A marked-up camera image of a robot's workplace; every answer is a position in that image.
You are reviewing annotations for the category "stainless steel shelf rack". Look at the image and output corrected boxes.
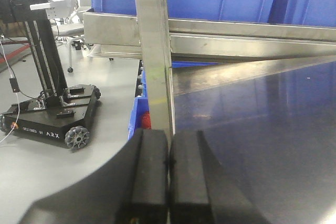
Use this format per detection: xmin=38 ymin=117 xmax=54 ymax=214
xmin=83 ymin=0 xmax=335 ymax=138

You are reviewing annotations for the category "blue plastic bin right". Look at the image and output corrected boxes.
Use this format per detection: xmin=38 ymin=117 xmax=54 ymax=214
xmin=268 ymin=0 xmax=335 ymax=27

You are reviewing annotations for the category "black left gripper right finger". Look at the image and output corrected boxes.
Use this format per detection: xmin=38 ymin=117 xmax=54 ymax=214
xmin=170 ymin=131 xmax=269 ymax=223

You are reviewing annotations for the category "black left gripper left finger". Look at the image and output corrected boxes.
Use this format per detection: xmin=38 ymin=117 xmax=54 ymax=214
xmin=20 ymin=129 xmax=168 ymax=223

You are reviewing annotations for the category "blue bin lower shelf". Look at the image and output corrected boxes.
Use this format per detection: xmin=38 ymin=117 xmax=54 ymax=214
xmin=128 ymin=97 xmax=151 ymax=139

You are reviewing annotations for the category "white office chair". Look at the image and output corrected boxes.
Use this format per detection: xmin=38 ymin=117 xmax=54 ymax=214
xmin=48 ymin=0 xmax=91 ymax=73

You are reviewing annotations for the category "black ARX mobile robot base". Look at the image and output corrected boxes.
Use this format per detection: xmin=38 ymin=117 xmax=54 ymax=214
xmin=1 ymin=0 xmax=101 ymax=150

